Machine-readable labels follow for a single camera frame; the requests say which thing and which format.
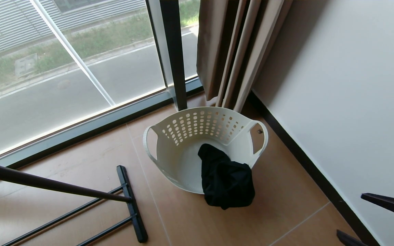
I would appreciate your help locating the black garment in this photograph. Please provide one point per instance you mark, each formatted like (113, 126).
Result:
(224, 181)

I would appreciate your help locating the white laundry basket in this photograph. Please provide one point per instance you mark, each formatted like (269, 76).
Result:
(183, 160)

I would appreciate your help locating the black clothes rack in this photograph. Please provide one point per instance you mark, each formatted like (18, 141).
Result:
(46, 182)

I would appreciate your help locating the beige curtain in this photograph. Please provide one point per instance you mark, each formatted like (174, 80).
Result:
(217, 41)

